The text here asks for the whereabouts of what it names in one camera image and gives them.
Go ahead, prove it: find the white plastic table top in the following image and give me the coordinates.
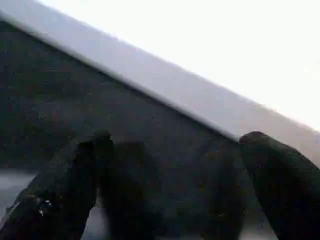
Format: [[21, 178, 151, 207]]
[[0, 0, 320, 167]]

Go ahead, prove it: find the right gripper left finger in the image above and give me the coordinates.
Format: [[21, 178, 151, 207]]
[[0, 130, 115, 240]]

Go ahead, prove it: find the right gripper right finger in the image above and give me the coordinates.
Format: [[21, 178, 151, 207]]
[[238, 131, 320, 240]]

